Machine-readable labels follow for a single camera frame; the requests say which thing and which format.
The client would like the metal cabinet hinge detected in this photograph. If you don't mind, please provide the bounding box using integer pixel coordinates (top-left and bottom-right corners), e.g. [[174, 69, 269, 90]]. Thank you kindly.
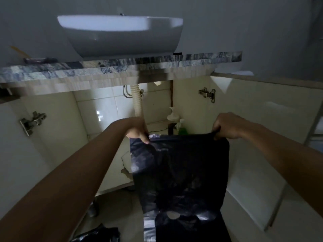
[[20, 111, 47, 136], [198, 88, 216, 104]]

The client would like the white ceramic basin sink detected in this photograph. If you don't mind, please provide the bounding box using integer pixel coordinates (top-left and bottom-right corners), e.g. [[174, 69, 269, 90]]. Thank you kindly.
[[57, 14, 184, 61]]

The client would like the white corrugated drain pipe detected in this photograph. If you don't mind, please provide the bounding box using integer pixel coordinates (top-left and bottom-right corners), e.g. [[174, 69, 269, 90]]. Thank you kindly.
[[130, 84, 145, 121]]

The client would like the person's right forearm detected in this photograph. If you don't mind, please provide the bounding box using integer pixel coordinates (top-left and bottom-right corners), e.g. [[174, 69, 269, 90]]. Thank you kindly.
[[240, 122, 323, 218]]

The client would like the person's right hand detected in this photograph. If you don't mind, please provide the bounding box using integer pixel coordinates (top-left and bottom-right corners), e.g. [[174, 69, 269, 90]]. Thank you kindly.
[[212, 112, 250, 140]]

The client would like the crumpled black plastic bag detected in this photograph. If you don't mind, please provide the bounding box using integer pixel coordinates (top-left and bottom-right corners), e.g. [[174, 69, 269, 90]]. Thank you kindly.
[[71, 223, 121, 242]]

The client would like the white cabinet door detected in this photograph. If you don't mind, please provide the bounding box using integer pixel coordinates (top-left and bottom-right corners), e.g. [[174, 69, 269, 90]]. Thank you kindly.
[[173, 74, 323, 231], [0, 92, 90, 219]]

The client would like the person's left hand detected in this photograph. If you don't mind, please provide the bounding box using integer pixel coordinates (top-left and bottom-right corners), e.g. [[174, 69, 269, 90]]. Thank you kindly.
[[121, 117, 150, 145]]

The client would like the black plastic garbage bag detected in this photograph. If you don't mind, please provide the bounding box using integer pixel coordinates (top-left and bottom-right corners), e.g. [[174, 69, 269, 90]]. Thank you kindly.
[[129, 132, 231, 242]]

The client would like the purple handled brush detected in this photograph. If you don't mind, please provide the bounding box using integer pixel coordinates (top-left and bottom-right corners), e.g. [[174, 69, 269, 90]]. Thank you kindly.
[[23, 57, 59, 64]]

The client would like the marble countertop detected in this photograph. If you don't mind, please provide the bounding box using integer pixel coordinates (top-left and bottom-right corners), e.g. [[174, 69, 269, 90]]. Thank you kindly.
[[0, 51, 243, 85]]

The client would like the white pump dispenser bottle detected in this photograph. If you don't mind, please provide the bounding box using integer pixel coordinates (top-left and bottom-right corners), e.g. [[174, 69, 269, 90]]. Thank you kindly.
[[168, 107, 180, 135]]

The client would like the green spray bottle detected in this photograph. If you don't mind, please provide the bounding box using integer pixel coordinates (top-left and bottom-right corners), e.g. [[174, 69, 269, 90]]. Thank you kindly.
[[176, 118, 190, 135]]

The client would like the person's left forearm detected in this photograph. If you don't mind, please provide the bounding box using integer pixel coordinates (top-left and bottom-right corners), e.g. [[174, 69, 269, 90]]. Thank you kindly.
[[0, 119, 129, 242]]

